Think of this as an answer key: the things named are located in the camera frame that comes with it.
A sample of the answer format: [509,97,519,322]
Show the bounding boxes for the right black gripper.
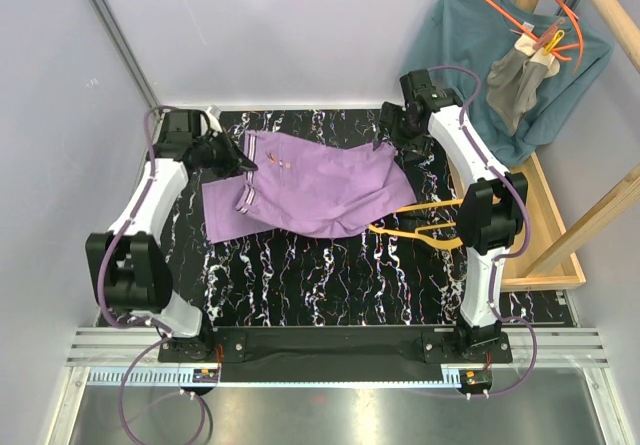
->
[372,102,431,162]

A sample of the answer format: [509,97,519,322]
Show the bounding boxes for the purple trousers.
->
[202,131,416,244]

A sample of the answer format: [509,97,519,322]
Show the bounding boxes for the yellow plastic hanger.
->
[367,197,469,250]

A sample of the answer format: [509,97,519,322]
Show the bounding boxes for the orange plastic hanger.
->
[427,0,590,75]

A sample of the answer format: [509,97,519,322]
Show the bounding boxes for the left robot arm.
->
[85,105,257,361]

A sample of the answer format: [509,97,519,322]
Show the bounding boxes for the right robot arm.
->
[379,69,531,366]

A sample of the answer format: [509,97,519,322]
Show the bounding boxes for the grey beige cloth bag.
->
[486,35,560,136]

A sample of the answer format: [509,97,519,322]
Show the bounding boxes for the teal t-shirt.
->
[411,14,612,167]

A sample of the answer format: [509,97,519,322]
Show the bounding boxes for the yellow clothes peg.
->
[543,30,565,56]

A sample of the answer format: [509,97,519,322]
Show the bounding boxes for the wooden clothes rack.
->
[444,0,640,294]

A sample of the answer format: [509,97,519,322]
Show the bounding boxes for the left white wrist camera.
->
[204,105,222,135]

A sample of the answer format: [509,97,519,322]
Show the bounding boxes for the aluminium frame rail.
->
[89,0,160,108]

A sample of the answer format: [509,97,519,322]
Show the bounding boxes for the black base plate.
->
[159,325,513,385]

